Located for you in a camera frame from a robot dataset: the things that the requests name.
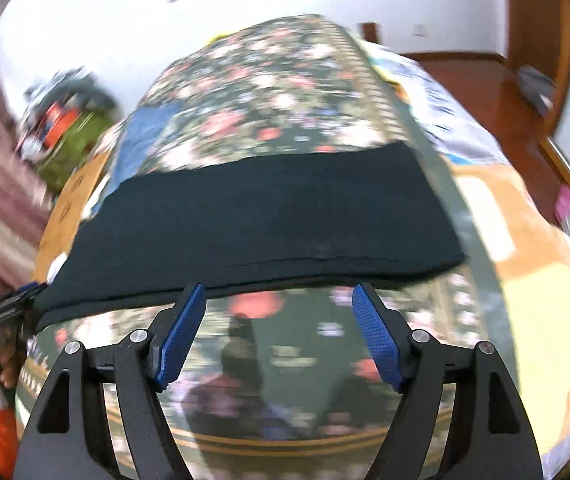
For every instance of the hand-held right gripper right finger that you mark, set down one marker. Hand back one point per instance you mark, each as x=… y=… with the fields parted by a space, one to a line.
x=377 y=340

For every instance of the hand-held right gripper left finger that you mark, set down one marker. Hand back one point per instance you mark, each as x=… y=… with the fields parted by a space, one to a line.
x=180 y=340

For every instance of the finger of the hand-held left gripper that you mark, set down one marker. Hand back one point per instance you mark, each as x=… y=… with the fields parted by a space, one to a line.
x=17 y=300

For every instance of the black pants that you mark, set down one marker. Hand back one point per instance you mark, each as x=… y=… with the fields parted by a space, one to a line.
x=260 y=230

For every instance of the brown cardboard box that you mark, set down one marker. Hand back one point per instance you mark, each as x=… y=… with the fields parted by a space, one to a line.
x=72 y=210

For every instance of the orange and yellow blanket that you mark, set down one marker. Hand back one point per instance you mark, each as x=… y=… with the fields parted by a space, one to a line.
x=530 y=280

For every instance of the pile of bags and clutter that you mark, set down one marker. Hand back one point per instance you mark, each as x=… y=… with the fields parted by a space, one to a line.
x=65 y=120

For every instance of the blue cloth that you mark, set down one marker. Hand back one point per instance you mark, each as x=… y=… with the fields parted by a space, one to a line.
x=142 y=140

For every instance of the floral printed blanket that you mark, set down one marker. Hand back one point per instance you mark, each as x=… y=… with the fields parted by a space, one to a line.
x=275 y=100

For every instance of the dark object on floor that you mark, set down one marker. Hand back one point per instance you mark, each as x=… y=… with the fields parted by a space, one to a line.
x=535 y=85

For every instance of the wooden door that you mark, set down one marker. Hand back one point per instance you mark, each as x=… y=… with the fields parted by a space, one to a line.
x=540 y=15

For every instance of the wooden bed post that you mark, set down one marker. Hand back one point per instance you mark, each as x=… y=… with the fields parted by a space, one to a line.
x=369 y=32

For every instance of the white wall socket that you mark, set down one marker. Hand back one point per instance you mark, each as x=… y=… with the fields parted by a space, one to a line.
x=419 y=31

